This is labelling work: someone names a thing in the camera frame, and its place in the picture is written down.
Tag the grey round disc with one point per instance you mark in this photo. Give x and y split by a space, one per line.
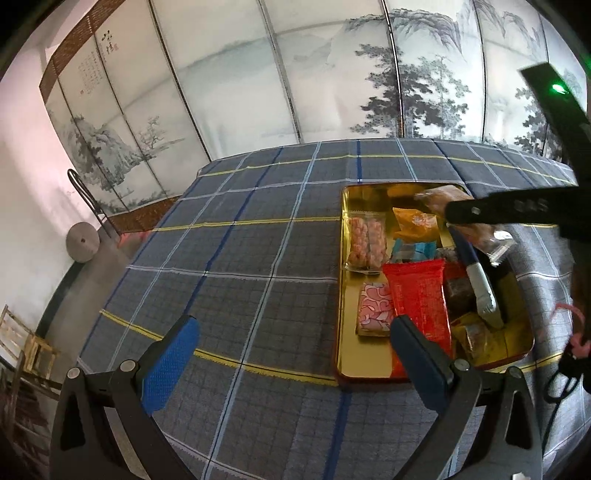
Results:
83 242

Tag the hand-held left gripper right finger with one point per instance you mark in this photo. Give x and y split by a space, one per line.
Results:
418 364

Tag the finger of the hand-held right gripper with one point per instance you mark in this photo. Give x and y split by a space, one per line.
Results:
508 208

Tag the red snack packet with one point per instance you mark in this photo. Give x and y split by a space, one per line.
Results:
418 300

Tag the blue and white snack packet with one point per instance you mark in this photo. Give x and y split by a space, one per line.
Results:
480 281

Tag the yellow-edged clear snack packet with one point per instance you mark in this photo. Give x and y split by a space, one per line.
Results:
478 337

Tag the plaid tablecloth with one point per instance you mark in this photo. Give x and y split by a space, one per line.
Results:
231 300

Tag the clear packet of orange crackers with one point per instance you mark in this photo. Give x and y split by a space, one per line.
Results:
487 237

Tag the clear packet of pink crackers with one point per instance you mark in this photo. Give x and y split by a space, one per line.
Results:
364 242

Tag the pink patterned snack packet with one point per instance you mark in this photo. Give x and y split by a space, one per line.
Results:
374 309

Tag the red and gold tin box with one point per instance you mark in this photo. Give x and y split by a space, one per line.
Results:
369 355

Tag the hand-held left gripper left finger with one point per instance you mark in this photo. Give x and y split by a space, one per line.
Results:
171 364

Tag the blue-edged clear snack packet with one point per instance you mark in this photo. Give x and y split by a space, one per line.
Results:
459 288
413 251

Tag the orange snack packet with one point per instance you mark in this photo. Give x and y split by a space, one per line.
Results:
415 224

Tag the light wooden stool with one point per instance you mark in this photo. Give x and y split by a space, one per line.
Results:
34 346

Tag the landscape painted folding screen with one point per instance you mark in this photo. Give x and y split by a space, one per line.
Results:
277 92

